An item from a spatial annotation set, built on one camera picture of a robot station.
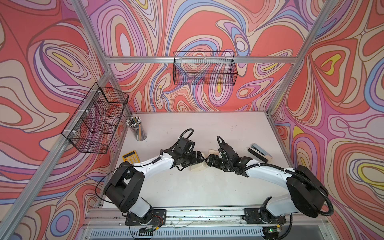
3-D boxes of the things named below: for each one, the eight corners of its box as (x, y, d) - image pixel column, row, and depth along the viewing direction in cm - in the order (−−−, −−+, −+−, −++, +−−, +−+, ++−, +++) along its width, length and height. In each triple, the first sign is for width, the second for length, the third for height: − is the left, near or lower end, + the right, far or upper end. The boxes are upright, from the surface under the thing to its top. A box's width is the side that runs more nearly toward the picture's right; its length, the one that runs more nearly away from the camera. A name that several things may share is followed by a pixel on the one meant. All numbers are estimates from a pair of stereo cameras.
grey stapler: (247, 150, 100) (248, 148, 97) (251, 145, 102) (253, 142, 100) (266, 164, 93) (268, 162, 91) (271, 158, 96) (273, 155, 94)
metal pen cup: (133, 141, 105) (124, 125, 91) (136, 132, 110) (128, 115, 96) (145, 141, 104) (138, 125, 91) (148, 132, 110) (141, 115, 96)
